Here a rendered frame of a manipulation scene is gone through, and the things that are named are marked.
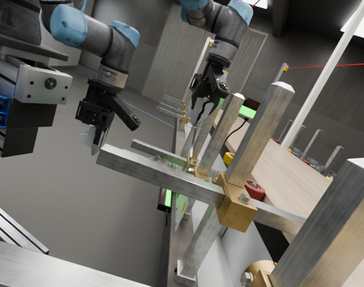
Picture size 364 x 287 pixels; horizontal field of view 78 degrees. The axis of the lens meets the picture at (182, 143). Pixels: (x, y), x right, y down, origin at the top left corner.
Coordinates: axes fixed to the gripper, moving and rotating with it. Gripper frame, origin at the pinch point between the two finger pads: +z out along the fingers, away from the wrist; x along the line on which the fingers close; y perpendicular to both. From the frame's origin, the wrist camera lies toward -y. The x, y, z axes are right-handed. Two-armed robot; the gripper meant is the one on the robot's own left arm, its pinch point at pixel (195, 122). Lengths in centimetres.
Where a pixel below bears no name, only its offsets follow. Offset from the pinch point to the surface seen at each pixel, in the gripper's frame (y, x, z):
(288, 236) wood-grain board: -33.1, -17.2, 12.6
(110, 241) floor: 52, -5, 101
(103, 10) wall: 902, 41, -110
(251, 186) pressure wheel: -15.7, -17.6, 10.1
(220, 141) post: -6.9, -6.7, 1.7
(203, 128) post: 17.1, -13.7, 4.3
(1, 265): -48, 35, 5
